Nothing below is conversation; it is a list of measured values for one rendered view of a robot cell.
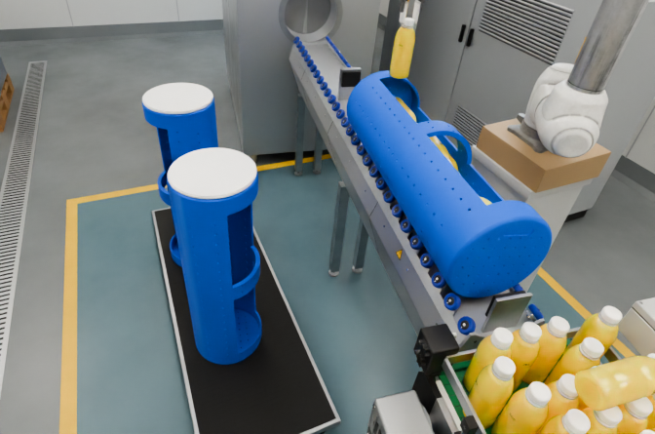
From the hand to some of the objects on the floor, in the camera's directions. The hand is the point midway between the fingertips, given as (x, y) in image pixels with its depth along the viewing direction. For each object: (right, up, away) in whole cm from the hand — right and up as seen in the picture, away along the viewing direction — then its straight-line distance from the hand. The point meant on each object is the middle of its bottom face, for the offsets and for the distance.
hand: (409, 13), depth 143 cm
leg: (-24, -106, +104) cm, 150 cm away
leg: (-35, -46, +182) cm, 191 cm away
